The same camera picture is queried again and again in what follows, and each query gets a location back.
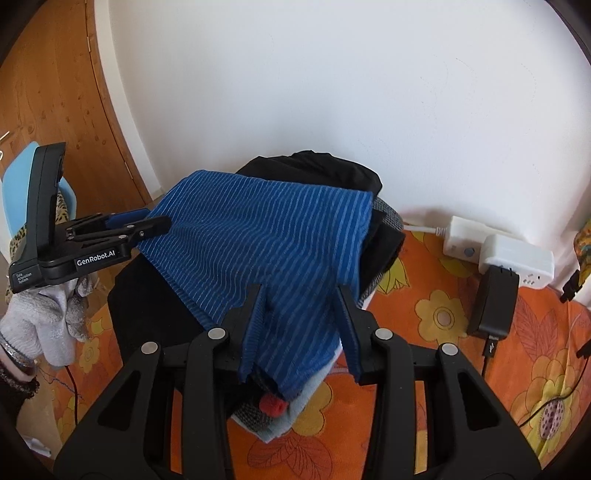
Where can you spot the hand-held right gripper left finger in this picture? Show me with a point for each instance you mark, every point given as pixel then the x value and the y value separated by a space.
pixel 238 323

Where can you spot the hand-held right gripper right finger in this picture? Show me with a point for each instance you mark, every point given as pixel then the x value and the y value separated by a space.
pixel 349 341

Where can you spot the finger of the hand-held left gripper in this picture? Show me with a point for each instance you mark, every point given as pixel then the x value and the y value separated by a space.
pixel 147 227
pixel 124 216

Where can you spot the light blue chair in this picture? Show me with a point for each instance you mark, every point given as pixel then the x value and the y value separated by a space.
pixel 18 184

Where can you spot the white power strip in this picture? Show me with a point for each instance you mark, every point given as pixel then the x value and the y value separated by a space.
pixel 521 261

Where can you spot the small white socket block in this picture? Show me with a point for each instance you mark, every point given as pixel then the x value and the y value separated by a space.
pixel 461 237

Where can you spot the black power adapter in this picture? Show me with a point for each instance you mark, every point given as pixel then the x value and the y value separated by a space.
pixel 491 302

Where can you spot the wooden door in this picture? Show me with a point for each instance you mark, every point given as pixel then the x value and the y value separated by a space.
pixel 69 92

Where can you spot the orange floral tablecloth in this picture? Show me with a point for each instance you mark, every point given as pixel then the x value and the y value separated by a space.
pixel 438 415

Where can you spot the blue striped pants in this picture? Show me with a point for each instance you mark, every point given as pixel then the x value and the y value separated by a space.
pixel 258 221

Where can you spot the orange patterned scarf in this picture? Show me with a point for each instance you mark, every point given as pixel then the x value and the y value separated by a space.
pixel 584 244

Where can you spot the person's left forearm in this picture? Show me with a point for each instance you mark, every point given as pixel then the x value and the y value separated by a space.
pixel 14 371

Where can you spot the stack of folded dark clothes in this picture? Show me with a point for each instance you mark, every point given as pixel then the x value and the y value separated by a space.
pixel 323 170

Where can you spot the person's left hand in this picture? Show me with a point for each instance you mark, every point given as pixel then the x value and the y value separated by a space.
pixel 41 323

